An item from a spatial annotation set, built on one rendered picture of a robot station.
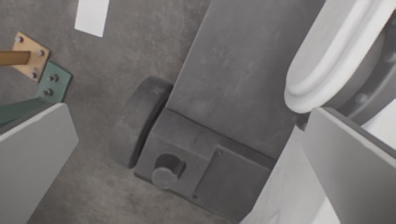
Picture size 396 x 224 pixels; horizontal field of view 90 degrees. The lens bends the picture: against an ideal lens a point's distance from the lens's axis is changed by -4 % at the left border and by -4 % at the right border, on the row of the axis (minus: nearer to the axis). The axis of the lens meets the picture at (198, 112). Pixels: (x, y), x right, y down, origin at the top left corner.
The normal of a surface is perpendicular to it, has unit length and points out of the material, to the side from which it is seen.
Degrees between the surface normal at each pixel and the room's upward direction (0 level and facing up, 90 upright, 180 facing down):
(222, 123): 0
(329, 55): 45
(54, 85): 0
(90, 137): 0
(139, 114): 30
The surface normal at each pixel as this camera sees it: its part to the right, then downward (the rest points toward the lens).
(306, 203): -0.90, -0.44
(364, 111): -0.27, 0.56
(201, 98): -0.10, 0.26
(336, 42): -0.71, -0.12
